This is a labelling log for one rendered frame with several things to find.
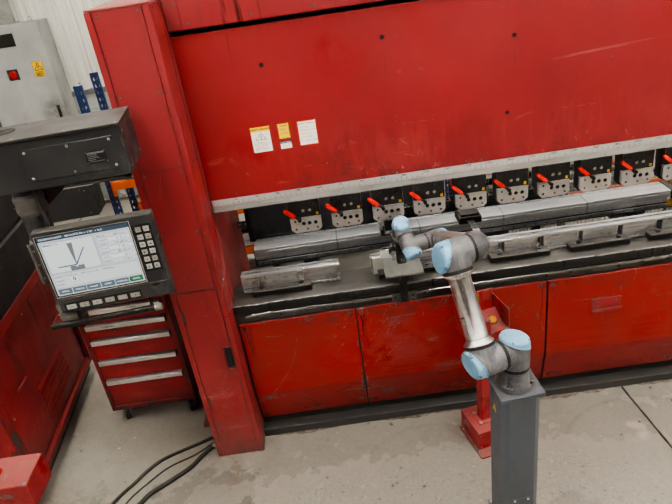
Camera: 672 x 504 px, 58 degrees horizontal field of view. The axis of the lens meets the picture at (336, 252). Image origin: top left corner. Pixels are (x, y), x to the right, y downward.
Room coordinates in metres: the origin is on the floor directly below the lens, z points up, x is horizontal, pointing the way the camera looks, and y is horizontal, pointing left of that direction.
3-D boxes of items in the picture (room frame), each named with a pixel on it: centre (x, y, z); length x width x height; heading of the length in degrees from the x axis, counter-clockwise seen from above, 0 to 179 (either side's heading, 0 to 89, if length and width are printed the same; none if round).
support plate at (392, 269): (2.54, -0.30, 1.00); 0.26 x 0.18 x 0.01; 179
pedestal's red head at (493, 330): (2.34, -0.64, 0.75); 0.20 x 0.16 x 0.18; 102
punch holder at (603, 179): (2.68, -1.28, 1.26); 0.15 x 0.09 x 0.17; 89
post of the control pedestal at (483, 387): (2.34, -0.64, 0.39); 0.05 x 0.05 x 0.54; 12
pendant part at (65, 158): (2.25, 0.95, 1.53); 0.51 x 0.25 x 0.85; 95
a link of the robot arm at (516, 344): (1.84, -0.62, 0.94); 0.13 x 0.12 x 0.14; 108
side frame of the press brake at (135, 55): (2.88, 0.67, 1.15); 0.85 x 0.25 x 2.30; 179
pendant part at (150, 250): (2.17, 0.90, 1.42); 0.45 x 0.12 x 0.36; 95
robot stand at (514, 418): (1.84, -0.62, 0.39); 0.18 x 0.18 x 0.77; 3
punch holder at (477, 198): (2.68, -0.68, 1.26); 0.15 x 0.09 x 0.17; 89
